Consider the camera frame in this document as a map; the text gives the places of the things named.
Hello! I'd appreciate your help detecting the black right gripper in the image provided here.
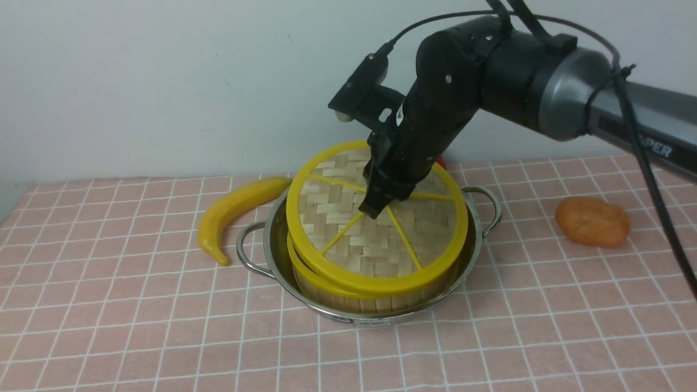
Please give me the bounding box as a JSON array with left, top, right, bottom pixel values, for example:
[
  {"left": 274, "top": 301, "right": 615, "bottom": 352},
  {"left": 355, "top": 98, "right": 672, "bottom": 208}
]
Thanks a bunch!
[{"left": 359, "top": 82, "right": 480, "bottom": 219}]

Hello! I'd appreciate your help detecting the yellow bamboo steamer lid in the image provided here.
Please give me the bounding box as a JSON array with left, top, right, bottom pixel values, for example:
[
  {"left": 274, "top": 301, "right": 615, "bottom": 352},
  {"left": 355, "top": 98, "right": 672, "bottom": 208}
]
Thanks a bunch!
[{"left": 285, "top": 140, "right": 469, "bottom": 298}]

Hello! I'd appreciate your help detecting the yellow bamboo steamer basket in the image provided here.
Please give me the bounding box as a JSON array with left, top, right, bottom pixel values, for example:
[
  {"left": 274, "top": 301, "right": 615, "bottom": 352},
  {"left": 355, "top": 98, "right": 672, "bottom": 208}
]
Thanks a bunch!
[{"left": 286, "top": 235, "right": 457, "bottom": 314}]

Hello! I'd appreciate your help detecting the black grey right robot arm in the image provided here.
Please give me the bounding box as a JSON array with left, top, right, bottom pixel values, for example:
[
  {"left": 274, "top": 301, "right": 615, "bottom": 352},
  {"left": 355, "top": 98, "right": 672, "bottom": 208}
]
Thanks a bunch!
[{"left": 359, "top": 16, "right": 695, "bottom": 219}]

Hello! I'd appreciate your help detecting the stainless steel pot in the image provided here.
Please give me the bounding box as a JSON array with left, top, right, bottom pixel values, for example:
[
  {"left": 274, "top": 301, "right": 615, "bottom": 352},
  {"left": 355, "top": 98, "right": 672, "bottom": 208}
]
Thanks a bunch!
[{"left": 236, "top": 186, "right": 503, "bottom": 328}]

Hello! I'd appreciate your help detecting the red bell pepper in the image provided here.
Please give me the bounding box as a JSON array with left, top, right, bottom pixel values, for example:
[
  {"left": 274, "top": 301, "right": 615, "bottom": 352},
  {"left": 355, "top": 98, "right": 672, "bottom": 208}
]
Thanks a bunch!
[{"left": 436, "top": 157, "right": 448, "bottom": 170}]

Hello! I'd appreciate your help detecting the orange potato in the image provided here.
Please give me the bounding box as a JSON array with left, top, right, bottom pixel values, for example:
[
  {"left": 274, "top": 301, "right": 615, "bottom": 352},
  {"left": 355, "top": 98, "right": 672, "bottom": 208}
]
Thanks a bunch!
[{"left": 554, "top": 196, "right": 632, "bottom": 248}]

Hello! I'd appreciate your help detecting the yellow banana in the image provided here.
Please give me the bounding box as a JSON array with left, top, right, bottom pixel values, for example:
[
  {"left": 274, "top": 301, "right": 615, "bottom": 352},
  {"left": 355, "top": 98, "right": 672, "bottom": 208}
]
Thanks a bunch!
[{"left": 197, "top": 176, "right": 293, "bottom": 266}]

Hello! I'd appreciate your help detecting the pink checkered tablecloth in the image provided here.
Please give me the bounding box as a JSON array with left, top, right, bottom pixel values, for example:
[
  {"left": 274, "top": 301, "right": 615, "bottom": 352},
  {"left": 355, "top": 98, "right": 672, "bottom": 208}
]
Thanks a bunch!
[{"left": 1, "top": 156, "right": 695, "bottom": 391}]

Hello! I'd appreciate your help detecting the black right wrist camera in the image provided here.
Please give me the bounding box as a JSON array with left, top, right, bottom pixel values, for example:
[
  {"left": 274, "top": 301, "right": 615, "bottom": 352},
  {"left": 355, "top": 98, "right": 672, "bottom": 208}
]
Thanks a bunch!
[{"left": 328, "top": 52, "right": 404, "bottom": 132}]

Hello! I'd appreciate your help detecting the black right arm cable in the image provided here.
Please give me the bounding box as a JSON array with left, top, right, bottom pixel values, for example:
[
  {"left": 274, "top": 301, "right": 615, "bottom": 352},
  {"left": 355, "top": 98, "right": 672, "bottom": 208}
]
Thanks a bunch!
[{"left": 389, "top": 0, "right": 697, "bottom": 300}]

